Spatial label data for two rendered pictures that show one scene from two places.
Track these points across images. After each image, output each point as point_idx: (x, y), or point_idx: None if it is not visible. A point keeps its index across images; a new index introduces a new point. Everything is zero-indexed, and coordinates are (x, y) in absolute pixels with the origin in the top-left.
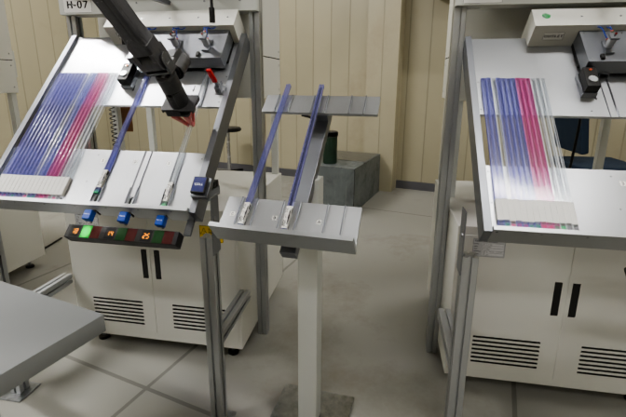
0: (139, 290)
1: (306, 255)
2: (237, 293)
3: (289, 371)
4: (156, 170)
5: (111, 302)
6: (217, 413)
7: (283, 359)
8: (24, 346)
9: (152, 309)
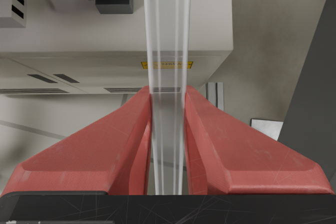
0: (48, 86)
1: None
2: (207, 94)
3: (248, 98)
4: None
5: (12, 89)
6: None
7: (237, 80)
8: None
9: (75, 89)
